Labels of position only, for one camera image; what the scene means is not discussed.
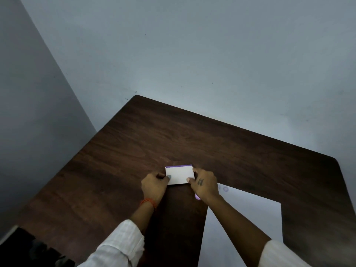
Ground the white paper sheet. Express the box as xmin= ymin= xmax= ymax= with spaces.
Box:
xmin=197 ymin=182 xmax=284 ymax=267

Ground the orange thread wristband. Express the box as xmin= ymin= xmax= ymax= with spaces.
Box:
xmin=140 ymin=198 xmax=156 ymax=210

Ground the person's left forearm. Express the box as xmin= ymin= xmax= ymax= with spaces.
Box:
xmin=77 ymin=200 xmax=158 ymax=267

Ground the person's left hand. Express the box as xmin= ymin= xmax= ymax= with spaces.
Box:
xmin=141 ymin=171 xmax=172 ymax=208

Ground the person's right forearm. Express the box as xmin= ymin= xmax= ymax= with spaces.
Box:
xmin=207 ymin=195 xmax=307 ymax=267

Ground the person's right hand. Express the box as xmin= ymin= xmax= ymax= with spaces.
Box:
xmin=186 ymin=167 xmax=223 ymax=205

